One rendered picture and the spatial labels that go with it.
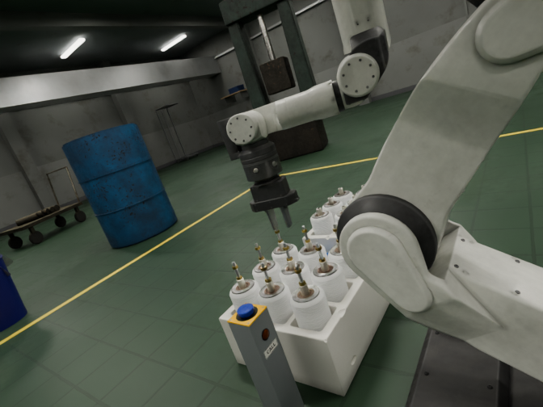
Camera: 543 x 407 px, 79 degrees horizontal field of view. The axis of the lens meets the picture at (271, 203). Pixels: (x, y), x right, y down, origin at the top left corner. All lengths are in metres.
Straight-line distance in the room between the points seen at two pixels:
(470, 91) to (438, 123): 0.05
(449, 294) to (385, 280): 0.08
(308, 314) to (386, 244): 0.47
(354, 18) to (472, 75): 0.34
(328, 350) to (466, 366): 0.30
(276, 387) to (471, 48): 0.76
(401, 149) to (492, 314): 0.26
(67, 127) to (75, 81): 1.99
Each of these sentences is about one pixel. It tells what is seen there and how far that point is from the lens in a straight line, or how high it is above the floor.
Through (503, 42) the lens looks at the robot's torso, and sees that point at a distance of 0.40.
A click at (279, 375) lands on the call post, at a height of 0.15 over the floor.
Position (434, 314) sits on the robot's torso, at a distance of 0.53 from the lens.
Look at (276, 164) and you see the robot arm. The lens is 0.76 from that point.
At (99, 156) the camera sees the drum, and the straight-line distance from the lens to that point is 3.14.
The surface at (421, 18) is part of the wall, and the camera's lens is 10.21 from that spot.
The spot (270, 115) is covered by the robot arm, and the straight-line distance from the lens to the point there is 0.81.
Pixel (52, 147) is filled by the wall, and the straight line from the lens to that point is 11.35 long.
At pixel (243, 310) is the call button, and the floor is 0.33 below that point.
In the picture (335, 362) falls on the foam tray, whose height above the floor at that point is 0.10.
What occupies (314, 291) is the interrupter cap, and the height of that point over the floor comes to 0.25.
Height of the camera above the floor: 0.73
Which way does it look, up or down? 15 degrees down
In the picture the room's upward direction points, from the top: 19 degrees counter-clockwise
